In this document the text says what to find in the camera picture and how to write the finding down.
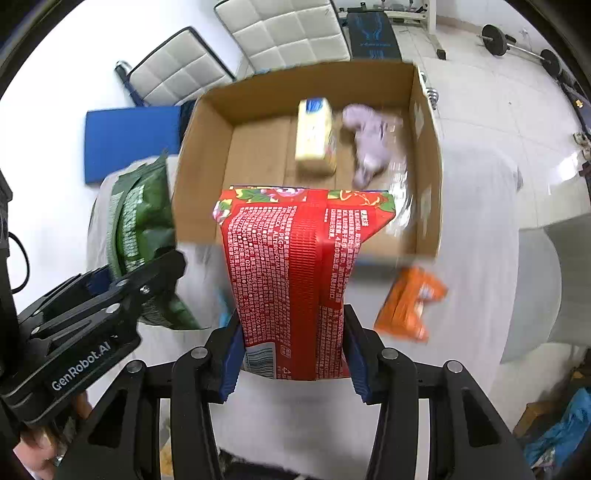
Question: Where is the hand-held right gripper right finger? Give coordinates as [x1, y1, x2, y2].
[342, 305, 537, 480]

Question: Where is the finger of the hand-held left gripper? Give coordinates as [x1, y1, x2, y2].
[17, 269, 118, 324]
[21, 250, 187, 354]

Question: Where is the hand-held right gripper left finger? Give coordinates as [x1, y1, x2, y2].
[55, 316, 246, 480]

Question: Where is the red floral snack packet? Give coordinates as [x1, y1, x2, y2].
[211, 185, 397, 382]

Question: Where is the cardboard box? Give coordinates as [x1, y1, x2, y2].
[172, 59, 444, 260]

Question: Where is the person's left hand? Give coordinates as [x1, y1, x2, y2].
[16, 391, 93, 480]

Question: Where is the green snack packet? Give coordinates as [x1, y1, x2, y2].
[107, 154, 205, 330]

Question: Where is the orange snack packet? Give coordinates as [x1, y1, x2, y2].
[373, 266, 450, 343]

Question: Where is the blue foam mat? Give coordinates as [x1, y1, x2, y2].
[84, 106, 184, 188]

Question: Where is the white padded chair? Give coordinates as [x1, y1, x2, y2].
[214, 0, 352, 78]
[115, 26, 238, 108]

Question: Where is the blue plastic bag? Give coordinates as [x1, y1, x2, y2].
[523, 387, 591, 468]

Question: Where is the yellow packet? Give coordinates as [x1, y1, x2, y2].
[294, 98, 339, 176]

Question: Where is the purple cloth in plastic bag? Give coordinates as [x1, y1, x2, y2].
[342, 104, 408, 190]

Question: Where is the black weight bench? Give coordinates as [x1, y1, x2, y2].
[336, 0, 448, 62]

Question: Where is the barbell with black plates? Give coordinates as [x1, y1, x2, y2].
[480, 24, 565, 78]

